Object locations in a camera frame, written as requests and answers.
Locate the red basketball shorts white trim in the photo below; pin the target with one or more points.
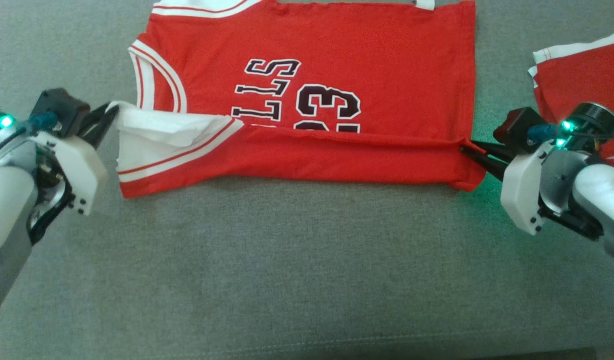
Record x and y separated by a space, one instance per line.
577 80

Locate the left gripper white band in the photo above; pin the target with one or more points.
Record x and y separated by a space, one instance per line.
72 170

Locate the large grey sofa seat cushion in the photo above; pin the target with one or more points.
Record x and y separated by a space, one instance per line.
307 270

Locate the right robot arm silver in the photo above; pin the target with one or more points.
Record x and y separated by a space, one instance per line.
602 190

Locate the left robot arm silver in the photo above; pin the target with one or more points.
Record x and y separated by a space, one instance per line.
7 210

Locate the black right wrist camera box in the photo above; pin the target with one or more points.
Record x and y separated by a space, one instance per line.
517 125

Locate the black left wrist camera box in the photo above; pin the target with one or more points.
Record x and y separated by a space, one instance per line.
62 107

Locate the red basketball jersey white trim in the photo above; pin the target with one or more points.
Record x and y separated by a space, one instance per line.
397 75

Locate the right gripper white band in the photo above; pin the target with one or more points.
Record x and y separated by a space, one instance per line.
524 190

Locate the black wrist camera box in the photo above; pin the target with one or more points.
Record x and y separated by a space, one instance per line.
517 125
62 107

